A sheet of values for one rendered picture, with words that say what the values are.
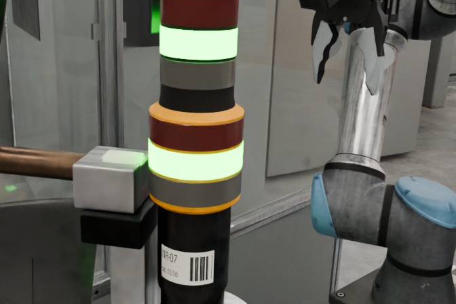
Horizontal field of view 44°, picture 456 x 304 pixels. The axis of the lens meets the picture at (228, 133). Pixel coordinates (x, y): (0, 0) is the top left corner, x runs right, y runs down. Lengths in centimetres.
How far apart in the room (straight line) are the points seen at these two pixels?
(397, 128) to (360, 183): 406
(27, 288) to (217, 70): 24
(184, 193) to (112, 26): 84
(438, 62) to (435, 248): 615
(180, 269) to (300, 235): 145
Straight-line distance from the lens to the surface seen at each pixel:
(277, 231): 161
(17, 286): 42
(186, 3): 23
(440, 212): 103
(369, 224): 104
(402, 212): 104
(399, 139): 516
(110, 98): 109
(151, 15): 27
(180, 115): 24
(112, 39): 108
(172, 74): 24
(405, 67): 498
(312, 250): 180
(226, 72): 24
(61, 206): 43
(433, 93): 721
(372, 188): 106
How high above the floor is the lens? 164
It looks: 17 degrees down
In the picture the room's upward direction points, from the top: 2 degrees clockwise
